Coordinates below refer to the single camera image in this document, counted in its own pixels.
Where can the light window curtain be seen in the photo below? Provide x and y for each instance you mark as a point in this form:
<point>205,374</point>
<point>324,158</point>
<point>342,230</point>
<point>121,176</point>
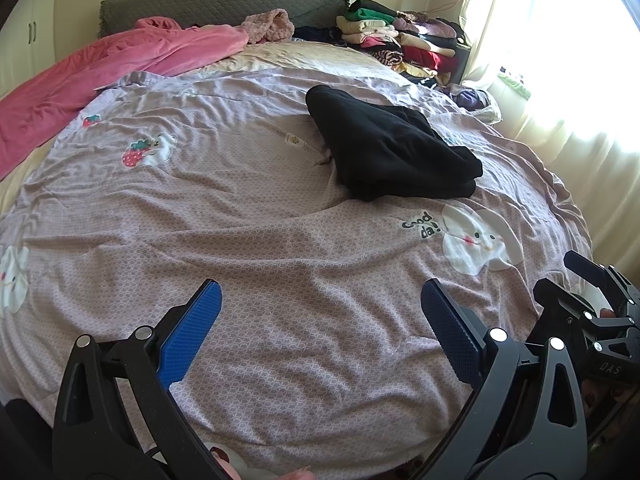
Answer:
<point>560,60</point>

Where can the purple printed blanket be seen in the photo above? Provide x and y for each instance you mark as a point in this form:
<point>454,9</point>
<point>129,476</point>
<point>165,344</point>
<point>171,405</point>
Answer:
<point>275,260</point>

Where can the person's right hand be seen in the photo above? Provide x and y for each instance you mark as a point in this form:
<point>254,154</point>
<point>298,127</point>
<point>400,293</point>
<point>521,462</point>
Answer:
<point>607,313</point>

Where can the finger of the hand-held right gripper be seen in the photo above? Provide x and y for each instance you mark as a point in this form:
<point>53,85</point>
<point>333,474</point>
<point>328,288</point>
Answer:
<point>562,302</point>
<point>590,270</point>

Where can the white bag of purple clothes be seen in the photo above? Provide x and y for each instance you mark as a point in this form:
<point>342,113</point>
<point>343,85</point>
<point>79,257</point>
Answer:
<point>470,102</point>

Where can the pink fluffy garment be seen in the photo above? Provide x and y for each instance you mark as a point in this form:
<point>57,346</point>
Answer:
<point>270,27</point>

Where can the person's left hand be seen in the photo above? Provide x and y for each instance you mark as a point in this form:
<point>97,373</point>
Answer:
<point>300,474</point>

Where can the green patterned cloth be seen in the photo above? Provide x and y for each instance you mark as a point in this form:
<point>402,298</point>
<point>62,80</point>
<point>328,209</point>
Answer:
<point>514,82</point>

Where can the dark navy cloth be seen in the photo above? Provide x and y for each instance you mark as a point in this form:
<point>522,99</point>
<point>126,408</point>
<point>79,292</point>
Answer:
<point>315,35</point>

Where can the dark storage box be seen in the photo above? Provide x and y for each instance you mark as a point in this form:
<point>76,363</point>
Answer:
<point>462,62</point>

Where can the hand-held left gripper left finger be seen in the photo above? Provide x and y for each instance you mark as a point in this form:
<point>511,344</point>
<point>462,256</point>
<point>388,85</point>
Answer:
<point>192,330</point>

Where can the pile of folded clothes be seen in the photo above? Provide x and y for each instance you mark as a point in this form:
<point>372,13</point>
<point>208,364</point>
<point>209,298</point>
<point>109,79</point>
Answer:
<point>400,40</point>

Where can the cream wardrobe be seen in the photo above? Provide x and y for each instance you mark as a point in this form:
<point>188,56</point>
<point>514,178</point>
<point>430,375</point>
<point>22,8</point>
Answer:
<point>25,25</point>

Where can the black sweater with orange cuffs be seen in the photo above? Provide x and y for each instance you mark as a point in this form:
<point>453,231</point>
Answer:
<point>390,150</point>

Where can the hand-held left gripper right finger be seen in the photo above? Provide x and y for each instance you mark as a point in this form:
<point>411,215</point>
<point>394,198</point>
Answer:
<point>452,332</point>

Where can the pink quilt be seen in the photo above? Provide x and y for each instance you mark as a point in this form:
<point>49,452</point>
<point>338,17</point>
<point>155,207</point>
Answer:
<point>90,80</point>

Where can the grey quilted headboard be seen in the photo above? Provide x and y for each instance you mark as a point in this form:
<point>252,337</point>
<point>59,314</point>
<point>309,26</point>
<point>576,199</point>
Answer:
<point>210,2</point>

